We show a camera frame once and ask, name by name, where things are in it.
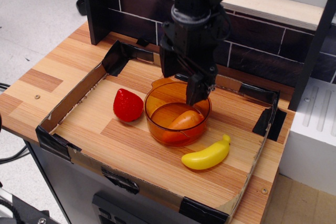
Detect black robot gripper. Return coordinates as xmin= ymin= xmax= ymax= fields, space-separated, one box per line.
xmin=160 ymin=11 xmax=218 ymax=105

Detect yellow toy banana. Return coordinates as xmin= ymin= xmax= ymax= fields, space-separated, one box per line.
xmin=181 ymin=134 xmax=231 ymax=170

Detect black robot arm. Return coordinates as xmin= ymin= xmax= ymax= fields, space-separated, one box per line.
xmin=160 ymin=0 xmax=231 ymax=105

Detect red toy strawberry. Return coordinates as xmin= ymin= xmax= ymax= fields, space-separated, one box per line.
xmin=113 ymin=89 xmax=143 ymax=122

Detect black metal bracket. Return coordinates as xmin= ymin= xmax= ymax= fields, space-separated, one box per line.
xmin=1 ymin=188 xmax=56 ymax=223

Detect black cables on floor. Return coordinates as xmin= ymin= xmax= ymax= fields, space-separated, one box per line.
xmin=0 ymin=82 xmax=30 ymax=166

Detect taped cardboard fence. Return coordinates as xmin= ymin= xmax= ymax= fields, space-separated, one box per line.
xmin=36 ymin=39 xmax=292 ymax=223

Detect orange toy carrot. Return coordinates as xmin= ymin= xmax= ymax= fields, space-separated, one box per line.
xmin=161 ymin=110 xmax=204 ymax=144

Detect transparent orange plastic pot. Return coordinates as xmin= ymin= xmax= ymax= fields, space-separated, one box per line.
xmin=144 ymin=78 xmax=212 ymax=146

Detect dark brick backsplash panel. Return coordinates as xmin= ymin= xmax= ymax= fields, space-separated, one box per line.
xmin=85 ymin=0 xmax=335 ymax=110

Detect white ribbed block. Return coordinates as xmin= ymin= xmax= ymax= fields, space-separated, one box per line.
xmin=279 ymin=78 xmax=335 ymax=195

